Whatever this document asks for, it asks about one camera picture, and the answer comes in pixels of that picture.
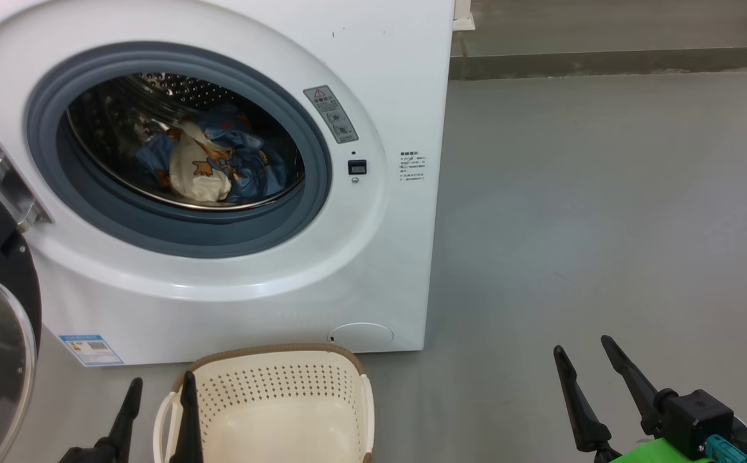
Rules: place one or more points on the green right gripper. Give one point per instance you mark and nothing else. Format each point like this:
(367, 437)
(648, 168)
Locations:
(653, 453)

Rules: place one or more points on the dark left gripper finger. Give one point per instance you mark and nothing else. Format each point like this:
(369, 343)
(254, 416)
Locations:
(123, 431)
(188, 431)

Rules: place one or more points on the black glass washing machine door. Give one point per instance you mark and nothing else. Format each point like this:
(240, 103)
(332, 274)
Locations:
(0, 270)

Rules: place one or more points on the cream cartoon print garment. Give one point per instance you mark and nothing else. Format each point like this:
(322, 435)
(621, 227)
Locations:
(197, 173)

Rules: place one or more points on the blue cartoon print garment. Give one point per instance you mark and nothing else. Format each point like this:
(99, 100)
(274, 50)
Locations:
(251, 167)

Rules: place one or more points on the cream perforated laundry basket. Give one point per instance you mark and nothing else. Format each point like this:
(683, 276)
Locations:
(283, 418)

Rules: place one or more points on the white front-load washing machine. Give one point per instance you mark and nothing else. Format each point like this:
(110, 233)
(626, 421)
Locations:
(360, 257)

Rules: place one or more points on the metal door hinge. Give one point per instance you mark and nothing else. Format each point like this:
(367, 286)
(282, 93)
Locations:
(10, 180)

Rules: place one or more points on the grey rubber door gasket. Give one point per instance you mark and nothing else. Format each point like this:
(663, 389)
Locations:
(312, 173)

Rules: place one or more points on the black door latch slot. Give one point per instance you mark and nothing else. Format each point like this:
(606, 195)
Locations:
(357, 167)

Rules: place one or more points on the steel washing drum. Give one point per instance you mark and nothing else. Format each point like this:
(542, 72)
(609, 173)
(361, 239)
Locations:
(174, 90)

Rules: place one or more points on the blue energy label sticker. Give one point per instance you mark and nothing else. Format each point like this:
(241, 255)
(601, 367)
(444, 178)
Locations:
(90, 349)

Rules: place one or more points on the round white filter cover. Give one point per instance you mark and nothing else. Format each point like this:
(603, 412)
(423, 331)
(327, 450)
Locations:
(360, 336)

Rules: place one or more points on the grey warning sticker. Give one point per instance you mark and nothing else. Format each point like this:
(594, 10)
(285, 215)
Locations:
(332, 114)

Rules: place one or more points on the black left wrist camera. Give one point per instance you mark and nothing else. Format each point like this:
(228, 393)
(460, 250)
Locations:
(84, 455)

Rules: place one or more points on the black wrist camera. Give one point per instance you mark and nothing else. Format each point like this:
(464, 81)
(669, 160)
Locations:
(698, 418)
(84, 455)

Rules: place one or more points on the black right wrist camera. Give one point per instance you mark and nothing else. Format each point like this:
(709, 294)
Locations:
(698, 418)

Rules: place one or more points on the teal right camera connector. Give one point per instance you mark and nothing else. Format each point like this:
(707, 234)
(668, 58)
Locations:
(727, 449)

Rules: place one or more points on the grey wall baseboard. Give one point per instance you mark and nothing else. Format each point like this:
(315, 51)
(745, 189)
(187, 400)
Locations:
(605, 63)

